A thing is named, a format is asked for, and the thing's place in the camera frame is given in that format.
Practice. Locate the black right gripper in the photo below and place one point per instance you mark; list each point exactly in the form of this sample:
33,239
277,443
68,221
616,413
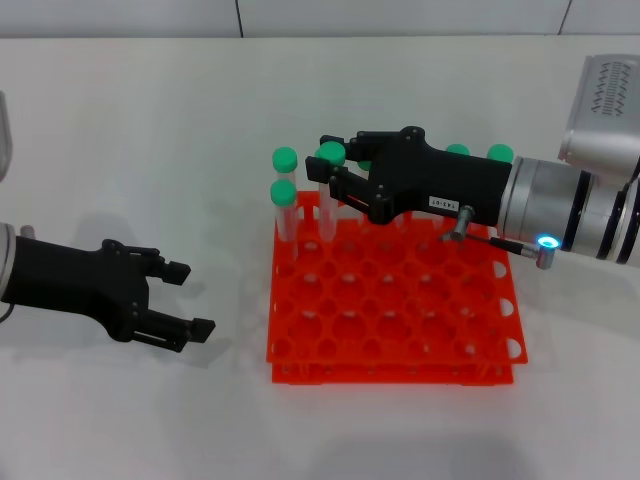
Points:
440,185

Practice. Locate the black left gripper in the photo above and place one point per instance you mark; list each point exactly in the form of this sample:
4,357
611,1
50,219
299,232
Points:
75,285

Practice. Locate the orange test tube rack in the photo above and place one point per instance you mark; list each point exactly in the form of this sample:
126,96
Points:
400,320

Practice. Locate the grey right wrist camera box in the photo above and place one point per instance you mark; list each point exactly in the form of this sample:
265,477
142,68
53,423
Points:
600,110

